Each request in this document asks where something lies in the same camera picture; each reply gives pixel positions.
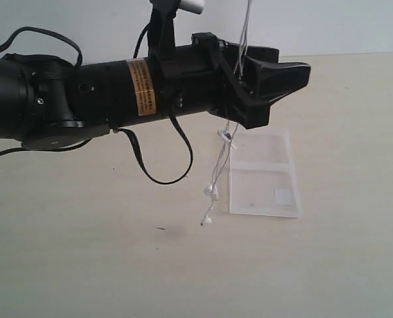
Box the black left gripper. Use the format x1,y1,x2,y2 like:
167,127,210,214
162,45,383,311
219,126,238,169
149,32,311,129

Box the white wired earphones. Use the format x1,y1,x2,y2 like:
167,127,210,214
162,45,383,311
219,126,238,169
200,0,253,227

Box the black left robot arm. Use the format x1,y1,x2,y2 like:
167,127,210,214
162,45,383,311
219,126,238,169
0,33,311,150

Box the clear plastic open case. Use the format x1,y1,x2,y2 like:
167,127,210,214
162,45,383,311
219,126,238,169
229,127,302,219

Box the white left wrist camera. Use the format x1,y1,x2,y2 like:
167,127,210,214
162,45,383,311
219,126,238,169
150,0,205,15

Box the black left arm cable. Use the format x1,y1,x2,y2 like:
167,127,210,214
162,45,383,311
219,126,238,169
0,26,194,186

